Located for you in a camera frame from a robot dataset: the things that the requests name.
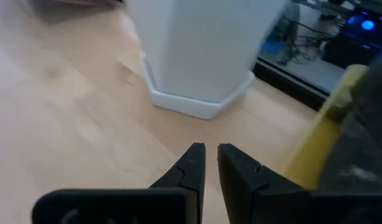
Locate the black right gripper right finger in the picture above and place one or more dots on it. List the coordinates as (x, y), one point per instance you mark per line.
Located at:
(250, 193)

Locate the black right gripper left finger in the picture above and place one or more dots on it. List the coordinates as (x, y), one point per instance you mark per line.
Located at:
(178, 202)

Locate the white hexagonal plant pot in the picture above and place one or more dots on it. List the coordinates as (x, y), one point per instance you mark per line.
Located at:
(203, 46)

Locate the yellow translucent plastic bin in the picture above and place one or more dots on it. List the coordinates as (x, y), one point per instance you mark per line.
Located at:
(315, 149)

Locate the black metal table frame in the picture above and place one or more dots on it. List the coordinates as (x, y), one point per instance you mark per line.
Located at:
(290, 87)

